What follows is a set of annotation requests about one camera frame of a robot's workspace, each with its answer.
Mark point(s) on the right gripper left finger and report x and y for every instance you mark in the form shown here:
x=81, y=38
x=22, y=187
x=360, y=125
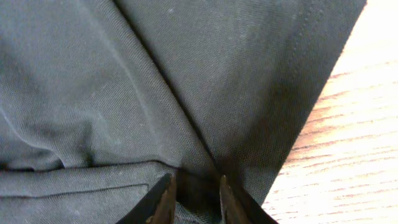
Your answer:
x=157, y=206

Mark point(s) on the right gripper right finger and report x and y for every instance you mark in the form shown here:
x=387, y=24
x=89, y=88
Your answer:
x=238, y=207

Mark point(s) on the black t-shirt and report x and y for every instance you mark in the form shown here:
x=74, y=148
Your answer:
x=100, y=99

